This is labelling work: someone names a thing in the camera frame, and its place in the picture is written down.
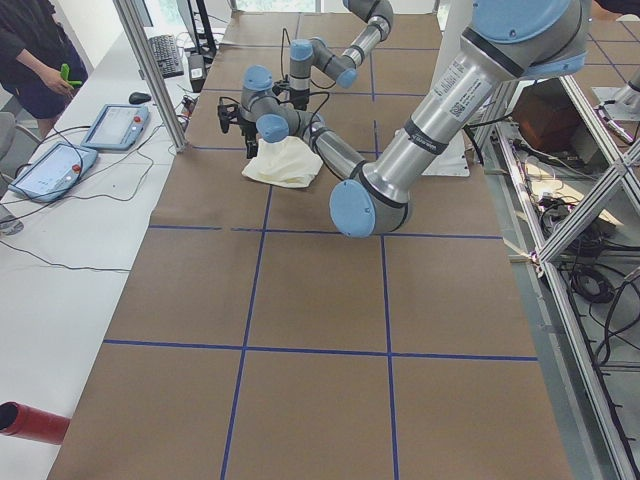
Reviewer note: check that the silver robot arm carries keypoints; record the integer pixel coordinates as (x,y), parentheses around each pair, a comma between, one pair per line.
(340,45)
(504,41)

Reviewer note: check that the aluminium frame post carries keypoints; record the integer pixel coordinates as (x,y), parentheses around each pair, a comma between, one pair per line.
(138,41)

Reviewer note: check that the cream cat print shirt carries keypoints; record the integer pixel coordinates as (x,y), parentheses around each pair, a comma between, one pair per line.
(289,163)

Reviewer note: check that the brown cardboard box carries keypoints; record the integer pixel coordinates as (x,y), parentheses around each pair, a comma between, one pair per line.
(546,123)

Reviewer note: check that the black computer mouse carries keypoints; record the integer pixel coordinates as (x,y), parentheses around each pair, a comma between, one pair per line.
(138,98)

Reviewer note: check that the teach pendant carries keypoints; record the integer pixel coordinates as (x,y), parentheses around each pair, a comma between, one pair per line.
(57,171)
(116,127)

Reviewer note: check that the near teach pendant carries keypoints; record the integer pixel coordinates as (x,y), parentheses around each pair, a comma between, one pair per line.
(57,171)

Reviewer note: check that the aluminium frame rack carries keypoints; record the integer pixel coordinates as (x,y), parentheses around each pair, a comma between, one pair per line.
(548,249)

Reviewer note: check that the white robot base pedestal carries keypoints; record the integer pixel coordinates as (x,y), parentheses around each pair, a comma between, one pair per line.
(430,142)

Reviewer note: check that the person in dark clothes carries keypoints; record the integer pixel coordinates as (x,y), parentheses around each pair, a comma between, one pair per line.
(40,66)

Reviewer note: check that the black keyboard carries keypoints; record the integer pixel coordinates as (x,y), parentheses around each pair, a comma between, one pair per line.
(166,53)

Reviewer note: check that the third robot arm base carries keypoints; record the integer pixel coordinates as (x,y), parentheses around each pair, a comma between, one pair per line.
(619,103)

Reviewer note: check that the far teach pendant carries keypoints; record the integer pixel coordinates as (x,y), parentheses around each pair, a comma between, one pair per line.
(116,127)

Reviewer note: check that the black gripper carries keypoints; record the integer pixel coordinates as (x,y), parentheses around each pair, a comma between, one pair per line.
(300,100)
(246,127)

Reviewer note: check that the red fire extinguisher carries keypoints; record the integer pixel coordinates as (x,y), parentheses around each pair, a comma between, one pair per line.
(26,422)

